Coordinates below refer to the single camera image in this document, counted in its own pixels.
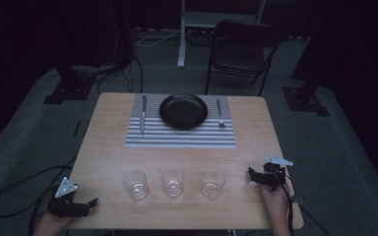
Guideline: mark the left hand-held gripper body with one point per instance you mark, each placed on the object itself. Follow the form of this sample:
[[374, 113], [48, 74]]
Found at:
[[63, 206]]

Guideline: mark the person's left hand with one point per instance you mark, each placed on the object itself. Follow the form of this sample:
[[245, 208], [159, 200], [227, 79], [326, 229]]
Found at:
[[50, 224]]

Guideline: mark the silver fork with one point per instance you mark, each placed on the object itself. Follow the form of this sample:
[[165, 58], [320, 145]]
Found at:
[[220, 112]]

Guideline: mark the person's right hand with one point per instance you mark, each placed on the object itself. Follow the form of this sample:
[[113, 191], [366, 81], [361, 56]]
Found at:
[[275, 200]]

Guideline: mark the silver table knife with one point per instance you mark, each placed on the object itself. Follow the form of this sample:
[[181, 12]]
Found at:
[[143, 115]]

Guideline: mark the black stand with base plate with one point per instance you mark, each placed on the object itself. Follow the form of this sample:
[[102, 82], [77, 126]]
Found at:
[[305, 98], [69, 87]]

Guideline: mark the grey metal stand frame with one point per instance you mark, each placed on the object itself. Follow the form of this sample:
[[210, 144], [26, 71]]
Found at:
[[183, 36]]

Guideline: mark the clear drinking glass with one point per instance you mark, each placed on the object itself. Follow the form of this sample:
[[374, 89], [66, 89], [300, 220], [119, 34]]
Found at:
[[172, 183], [212, 184], [136, 185]]

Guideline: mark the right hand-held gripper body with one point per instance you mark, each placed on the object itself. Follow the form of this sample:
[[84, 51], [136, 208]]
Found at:
[[273, 175]]

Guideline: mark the grey striped placemat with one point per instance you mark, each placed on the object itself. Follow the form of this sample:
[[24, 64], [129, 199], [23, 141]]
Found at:
[[180, 136]]

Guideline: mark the black round plate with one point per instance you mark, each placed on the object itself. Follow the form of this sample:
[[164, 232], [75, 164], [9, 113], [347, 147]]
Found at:
[[183, 111]]

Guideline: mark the small black floor object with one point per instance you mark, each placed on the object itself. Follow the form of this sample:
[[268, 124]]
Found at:
[[76, 129]]

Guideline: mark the black folding chair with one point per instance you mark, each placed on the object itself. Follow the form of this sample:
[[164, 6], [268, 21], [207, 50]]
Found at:
[[241, 54]]

